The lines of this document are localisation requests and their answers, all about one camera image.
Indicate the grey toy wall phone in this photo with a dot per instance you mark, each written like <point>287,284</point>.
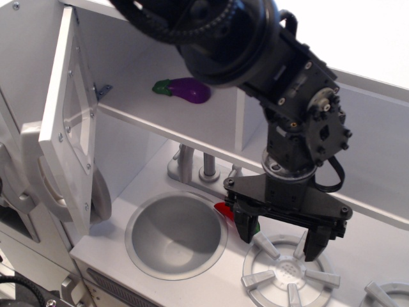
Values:
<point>101,205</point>

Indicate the grey stove burner grate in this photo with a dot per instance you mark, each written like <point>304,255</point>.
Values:
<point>275,273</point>

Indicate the grey fridge door handle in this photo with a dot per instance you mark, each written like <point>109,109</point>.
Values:
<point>26,177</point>

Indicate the white microwave door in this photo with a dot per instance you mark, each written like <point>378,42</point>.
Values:
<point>67,135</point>

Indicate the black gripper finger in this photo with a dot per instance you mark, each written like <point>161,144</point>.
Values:
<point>246,225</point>
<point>315,243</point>

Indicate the purple toy eggplant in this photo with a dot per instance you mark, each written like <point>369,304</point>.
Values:
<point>187,88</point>

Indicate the grey toy faucet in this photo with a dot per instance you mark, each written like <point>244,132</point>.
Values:
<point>202,173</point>

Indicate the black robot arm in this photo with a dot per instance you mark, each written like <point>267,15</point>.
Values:
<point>253,46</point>

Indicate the silver round sink bowl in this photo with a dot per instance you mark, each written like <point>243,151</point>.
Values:
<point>176,236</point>

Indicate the red toy chili pepper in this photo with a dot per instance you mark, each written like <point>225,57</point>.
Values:
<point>228,212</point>

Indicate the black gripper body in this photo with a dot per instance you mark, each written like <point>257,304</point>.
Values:
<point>301,204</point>

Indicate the white toy kitchen cabinet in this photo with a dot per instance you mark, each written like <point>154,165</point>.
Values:
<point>138,133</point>

